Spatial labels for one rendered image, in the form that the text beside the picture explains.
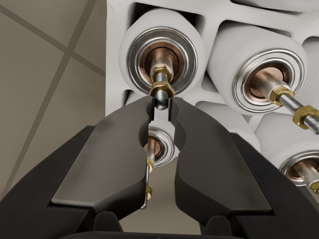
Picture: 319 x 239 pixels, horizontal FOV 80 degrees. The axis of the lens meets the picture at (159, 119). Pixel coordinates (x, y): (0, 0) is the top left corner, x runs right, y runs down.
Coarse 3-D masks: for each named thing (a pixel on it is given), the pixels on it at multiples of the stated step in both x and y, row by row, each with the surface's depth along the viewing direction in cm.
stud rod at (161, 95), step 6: (156, 78) 17; (162, 78) 16; (162, 90) 14; (156, 96) 13; (162, 96) 13; (168, 96) 14; (156, 102) 13; (162, 102) 13; (168, 102) 13; (162, 108) 13
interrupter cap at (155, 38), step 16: (144, 32) 18; (160, 32) 18; (176, 32) 18; (144, 48) 19; (160, 48) 20; (176, 48) 19; (192, 48) 19; (128, 64) 20; (144, 64) 20; (176, 64) 20; (192, 64) 20; (144, 80) 21; (176, 80) 21; (192, 80) 21
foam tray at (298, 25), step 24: (120, 0) 23; (144, 0) 23; (168, 0) 23; (192, 0) 23; (216, 0) 23; (120, 24) 25; (192, 24) 34; (216, 24) 25; (264, 24) 25; (288, 24) 25; (312, 24) 24; (120, 72) 28; (120, 96) 30; (192, 96) 30; (216, 96) 30
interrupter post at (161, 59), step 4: (156, 56) 20; (160, 56) 19; (164, 56) 19; (152, 60) 20; (156, 60) 18; (160, 60) 18; (164, 60) 18; (168, 60) 19; (152, 64) 18; (156, 64) 17; (160, 64) 17; (164, 64) 17; (168, 64) 18; (152, 68) 18; (172, 68) 18; (152, 72) 18; (172, 72) 18; (172, 76) 18
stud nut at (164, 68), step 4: (156, 68) 17; (160, 68) 17; (164, 68) 17; (168, 68) 17; (156, 72) 17; (160, 72) 17; (164, 72) 17; (168, 72) 17; (152, 76) 17; (156, 76) 17; (168, 76) 17; (152, 80) 17; (168, 80) 17
